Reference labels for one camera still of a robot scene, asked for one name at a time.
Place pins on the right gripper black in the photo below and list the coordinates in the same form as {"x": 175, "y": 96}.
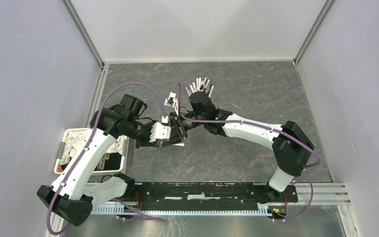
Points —
{"x": 177, "y": 121}

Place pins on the purple transparent pen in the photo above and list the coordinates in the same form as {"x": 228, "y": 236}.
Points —
{"x": 209, "y": 94}

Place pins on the teal capped white pen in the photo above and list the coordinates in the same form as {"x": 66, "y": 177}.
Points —
{"x": 180, "y": 144}

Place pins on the blue transparent pen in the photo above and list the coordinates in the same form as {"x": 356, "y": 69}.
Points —
{"x": 208, "y": 87}

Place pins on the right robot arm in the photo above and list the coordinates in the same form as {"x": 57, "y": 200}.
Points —
{"x": 292, "y": 148}

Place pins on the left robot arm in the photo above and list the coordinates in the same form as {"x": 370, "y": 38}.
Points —
{"x": 68, "y": 196}

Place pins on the black capped pen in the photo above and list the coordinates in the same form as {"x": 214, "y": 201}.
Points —
{"x": 203, "y": 84}

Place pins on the white plastic basket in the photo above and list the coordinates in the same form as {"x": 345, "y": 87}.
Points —
{"x": 113, "y": 161}

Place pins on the white cloth in basket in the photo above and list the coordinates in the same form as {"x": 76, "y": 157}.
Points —
{"x": 73, "y": 138}

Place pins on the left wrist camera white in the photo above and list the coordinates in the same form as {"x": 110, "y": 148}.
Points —
{"x": 161, "y": 130}

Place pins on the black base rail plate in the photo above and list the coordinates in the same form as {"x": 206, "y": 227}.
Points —
{"x": 209, "y": 196}

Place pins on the white slotted cable duct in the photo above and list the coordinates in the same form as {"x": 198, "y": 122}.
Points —
{"x": 112, "y": 208}

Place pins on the aluminium frame rail left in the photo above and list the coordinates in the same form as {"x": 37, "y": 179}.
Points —
{"x": 71, "y": 10}

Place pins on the aluminium frame rail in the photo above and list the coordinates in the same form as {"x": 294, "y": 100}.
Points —
{"x": 313, "y": 30}
{"x": 71, "y": 10}

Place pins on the aluminium frame rail right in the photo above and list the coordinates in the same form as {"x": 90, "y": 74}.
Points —
{"x": 313, "y": 30}

